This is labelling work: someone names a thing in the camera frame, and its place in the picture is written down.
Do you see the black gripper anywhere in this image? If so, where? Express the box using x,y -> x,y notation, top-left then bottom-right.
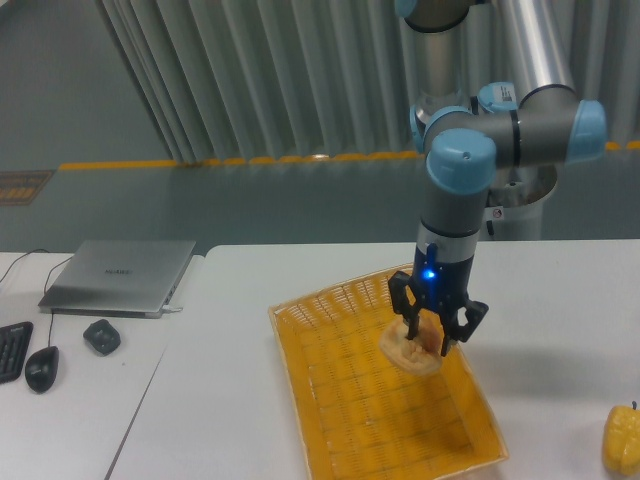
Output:
387,242 -> 489,357

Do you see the triangular bread pastry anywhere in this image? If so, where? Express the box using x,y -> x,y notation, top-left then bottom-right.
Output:
379,318 -> 443,376

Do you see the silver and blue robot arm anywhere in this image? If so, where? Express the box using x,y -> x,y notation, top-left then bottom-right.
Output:
389,1 -> 607,356

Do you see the yellow woven basket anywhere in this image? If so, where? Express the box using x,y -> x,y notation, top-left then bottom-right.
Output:
269,270 -> 508,479

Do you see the yellow bell pepper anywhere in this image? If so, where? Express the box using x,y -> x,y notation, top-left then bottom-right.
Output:
602,401 -> 639,476

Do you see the grey pleated curtain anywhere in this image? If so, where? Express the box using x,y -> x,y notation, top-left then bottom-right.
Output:
93,0 -> 640,166

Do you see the silver closed laptop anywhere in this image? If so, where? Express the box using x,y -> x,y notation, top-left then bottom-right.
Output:
39,240 -> 196,318

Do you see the small black gadget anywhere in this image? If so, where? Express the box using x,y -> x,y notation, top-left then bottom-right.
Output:
83,319 -> 121,356

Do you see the black computer mouse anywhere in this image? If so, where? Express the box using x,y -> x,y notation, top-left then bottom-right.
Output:
24,346 -> 59,394

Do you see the black keyboard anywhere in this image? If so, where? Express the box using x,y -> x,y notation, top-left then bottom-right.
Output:
0,321 -> 33,384

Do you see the white cylindrical robot pedestal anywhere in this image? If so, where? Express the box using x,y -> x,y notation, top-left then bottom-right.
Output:
480,165 -> 558,241

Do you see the black mouse cable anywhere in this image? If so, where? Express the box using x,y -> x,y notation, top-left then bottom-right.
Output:
42,253 -> 77,348

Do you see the black keyboard cable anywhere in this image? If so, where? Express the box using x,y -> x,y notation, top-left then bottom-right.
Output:
0,248 -> 50,284

